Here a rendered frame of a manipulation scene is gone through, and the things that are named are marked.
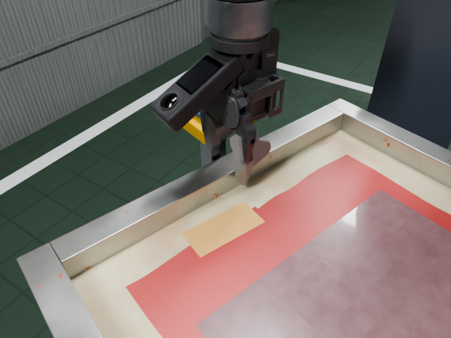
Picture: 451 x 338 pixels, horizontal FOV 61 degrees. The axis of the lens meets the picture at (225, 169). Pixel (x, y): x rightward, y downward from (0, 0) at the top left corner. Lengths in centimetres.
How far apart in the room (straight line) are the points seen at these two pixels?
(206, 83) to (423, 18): 50
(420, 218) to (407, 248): 6
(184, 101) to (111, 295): 24
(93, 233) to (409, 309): 37
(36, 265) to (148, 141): 191
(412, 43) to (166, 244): 60
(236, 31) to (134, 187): 167
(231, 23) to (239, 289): 30
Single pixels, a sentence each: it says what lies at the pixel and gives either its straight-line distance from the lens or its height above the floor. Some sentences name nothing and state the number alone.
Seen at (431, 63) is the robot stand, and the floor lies 103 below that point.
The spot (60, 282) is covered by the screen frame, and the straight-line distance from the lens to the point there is 46.
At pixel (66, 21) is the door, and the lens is 264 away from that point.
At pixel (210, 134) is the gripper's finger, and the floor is 103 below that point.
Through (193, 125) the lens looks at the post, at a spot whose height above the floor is 95.
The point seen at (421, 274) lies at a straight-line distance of 53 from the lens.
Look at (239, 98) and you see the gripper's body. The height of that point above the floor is 111.
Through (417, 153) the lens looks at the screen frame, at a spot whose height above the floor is 98.
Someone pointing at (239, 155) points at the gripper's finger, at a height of 103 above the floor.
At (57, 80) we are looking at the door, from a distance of 266.
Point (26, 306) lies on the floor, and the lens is 174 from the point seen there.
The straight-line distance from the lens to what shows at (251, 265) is 48.
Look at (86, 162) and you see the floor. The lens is 229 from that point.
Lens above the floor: 135
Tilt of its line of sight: 40 degrees down
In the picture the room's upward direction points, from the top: straight up
